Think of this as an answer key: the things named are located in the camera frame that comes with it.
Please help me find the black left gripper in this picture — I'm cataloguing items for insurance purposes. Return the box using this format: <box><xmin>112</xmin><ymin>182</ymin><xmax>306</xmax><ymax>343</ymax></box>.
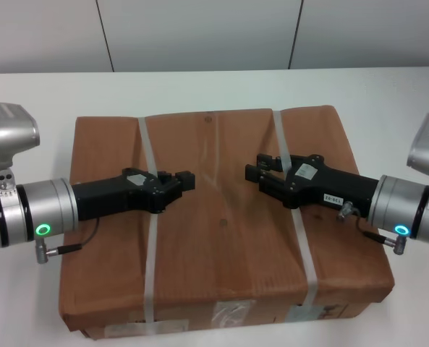
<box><xmin>71</xmin><ymin>167</ymin><xmax>197</xmax><ymax>221</ymax></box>

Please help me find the left gripper cable with connectors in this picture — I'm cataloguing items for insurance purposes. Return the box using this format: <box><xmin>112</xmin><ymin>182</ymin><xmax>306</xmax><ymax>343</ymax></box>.
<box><xmin>35</xmin><ymin>216</ymin><xmax>99</xmax><ymax>265</ymax></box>

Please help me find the brown cardboard box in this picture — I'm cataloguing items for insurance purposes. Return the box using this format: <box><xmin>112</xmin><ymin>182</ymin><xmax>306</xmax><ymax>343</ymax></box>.
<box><xmin>59</xmin><ymin>104</ymin><xmax>395</xmax><ymax>330</ymax></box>

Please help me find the right gripper cable with connectors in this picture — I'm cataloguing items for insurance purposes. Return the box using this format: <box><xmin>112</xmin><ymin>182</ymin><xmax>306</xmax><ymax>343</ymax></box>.
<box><xmin>336</xmin><ymin>200</ymin><xmax>411</xmax><ymax>256</ymax></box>

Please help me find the gripper cable with connectors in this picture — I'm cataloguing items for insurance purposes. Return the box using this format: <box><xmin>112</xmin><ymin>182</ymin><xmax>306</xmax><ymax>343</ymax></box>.
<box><xmin>336</xmin><ymin>200</ymin><xmax>411</xmax><ymax>256</ymax></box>
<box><xmin>35</xmin><ymin>216</ymin><xmax>99</xmax><ymax>265</ymax></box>

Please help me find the white plastic packing strap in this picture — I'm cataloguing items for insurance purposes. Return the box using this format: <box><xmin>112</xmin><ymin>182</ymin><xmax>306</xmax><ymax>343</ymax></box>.
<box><xmin>273</xmin><ymin>110</ymin><xmax>318</xmax><ymax>308</ymax></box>
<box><xmin>137</xmin><ymin>116</ymin><xmax>163</xmax><ymax>322</ymax></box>

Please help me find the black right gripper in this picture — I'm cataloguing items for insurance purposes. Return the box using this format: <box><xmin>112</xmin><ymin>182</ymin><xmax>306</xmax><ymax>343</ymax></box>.
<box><xmin>245</xmin><ymin>153</ymin><xmax>381</xmax><ymax>218</ymax></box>

